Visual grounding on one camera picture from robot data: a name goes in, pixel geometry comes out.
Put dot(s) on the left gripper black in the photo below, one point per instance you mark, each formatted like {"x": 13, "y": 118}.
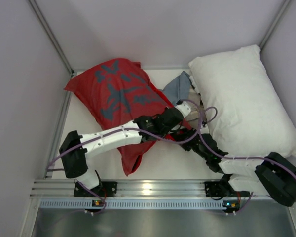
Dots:
{"x": 176, "y": 112}

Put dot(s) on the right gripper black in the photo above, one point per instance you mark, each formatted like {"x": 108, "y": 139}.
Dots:
{"x": 186, "y": 136}

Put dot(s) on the red pillowcase with grey print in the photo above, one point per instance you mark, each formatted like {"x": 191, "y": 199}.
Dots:
{"x": 116, "y": 92}

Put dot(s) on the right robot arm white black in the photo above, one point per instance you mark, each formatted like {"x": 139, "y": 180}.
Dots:
{"x": 273, "y": 175}

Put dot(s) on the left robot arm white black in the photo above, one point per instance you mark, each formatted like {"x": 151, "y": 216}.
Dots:
{"x": 76, "y": 149}

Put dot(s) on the beige grey pillowcase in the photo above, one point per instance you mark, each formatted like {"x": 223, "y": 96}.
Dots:
{"x": 193, "y": 116}

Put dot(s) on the blue grey pillowcase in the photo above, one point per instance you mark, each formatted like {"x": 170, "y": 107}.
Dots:
{"x": 178, "y": 88}

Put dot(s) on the white bare pillow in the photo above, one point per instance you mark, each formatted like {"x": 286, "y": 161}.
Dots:
{"x": 249, "y": 119}

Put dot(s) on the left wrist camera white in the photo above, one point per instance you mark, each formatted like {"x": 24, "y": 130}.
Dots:
{"x": 184, "y": 108}

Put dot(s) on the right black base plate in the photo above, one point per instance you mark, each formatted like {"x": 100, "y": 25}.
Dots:
{"x": 217, "y": 189}

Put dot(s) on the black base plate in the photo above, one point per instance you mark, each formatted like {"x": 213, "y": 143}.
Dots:
{"x": 104, "y": 190}
{"x": 217, "y": 189}

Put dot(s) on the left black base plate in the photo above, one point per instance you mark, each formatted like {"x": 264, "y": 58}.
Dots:
{"x": 104, "y": 190}

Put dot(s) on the aluminium mounting rail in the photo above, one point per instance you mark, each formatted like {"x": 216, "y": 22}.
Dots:
{"x": 132, "y": 189}

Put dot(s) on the white slotted cable duct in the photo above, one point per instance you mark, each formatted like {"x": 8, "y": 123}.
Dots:
{"x": 139, "y": 204}

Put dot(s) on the right aluminium corner post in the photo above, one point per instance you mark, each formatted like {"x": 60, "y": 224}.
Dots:
{"x": 275, "y": 22}

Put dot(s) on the aluminium corner post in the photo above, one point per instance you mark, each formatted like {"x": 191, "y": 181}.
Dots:
{"x": 275, "y": 22}
{"x": 50, "y": 34}

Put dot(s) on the left aluminium corner post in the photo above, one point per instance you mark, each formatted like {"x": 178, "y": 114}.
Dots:
{"x": 50, "y": 34}

